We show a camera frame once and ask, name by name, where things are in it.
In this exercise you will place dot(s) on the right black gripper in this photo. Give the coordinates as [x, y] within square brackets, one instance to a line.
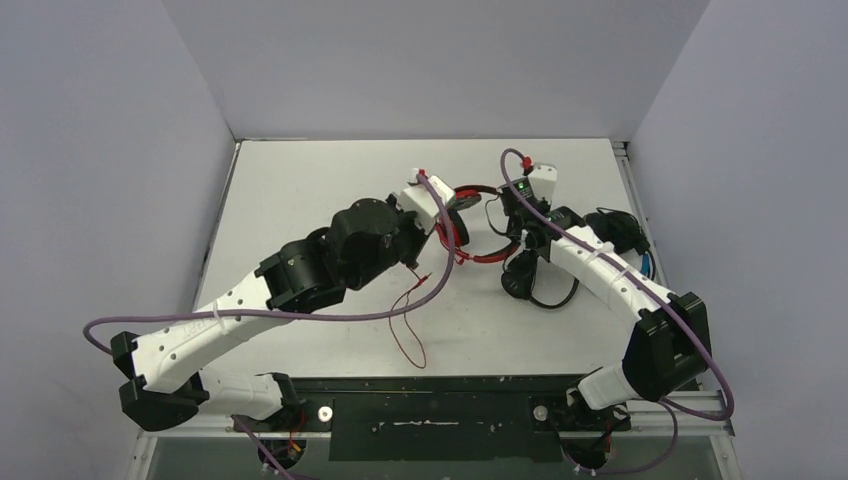
[520, 216]

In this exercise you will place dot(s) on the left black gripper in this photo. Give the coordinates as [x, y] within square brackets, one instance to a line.
[418, 235]

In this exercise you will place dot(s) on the red headphones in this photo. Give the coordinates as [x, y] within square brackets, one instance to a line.
[467, 196]

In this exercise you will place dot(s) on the small black headphones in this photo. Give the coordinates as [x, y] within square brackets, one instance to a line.
[518, 281]

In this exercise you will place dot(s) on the large black blue headphones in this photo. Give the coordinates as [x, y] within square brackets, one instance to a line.
[624, 231]

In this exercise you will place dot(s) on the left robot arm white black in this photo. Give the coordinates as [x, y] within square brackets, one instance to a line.
[169, 376]

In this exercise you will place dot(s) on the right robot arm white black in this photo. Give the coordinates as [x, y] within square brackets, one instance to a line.
[669, 333]

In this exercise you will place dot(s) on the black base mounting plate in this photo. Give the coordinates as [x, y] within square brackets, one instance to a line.
[471, 418]

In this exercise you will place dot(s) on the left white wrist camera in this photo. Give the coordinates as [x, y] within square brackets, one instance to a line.
[417, 198]

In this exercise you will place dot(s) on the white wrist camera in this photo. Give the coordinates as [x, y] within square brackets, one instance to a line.
[417, 198]
[542, 179]

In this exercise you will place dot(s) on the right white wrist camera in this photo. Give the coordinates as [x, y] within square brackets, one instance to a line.
[542, 179]

